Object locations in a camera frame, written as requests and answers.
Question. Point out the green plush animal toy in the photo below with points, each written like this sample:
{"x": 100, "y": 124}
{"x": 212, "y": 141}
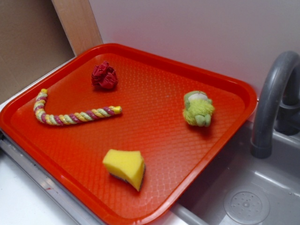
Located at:
{"x": 198, "y": 109}

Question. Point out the red plastic tray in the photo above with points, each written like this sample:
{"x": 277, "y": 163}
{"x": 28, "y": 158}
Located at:
{"x": 150, "y": 91}

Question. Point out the yellow sponge piece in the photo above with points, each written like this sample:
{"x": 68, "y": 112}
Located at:
{"x": 128, "y": 166}

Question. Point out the crumpled red cloth ball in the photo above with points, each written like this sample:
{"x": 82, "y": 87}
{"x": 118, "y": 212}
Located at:
{"x": 104, "y": 76}

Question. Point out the wooden beam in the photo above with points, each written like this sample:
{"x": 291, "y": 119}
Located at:
{"x": 79, "y": 24}

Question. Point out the grey plastic sink basin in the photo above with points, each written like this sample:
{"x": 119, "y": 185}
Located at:
{"x": 239, "y": 189}

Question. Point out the grey plastic faucet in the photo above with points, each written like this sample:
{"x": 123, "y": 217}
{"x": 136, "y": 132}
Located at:
{"x": 279, "y": 104}

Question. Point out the brown cardboard panel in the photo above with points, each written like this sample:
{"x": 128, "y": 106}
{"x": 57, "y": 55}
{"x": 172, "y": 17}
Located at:
{"x": 32, "y": 43}

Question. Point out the multicolour twisted rope toy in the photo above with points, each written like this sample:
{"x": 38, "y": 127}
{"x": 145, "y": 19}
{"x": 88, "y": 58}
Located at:
{"x": 73, "y": 118}

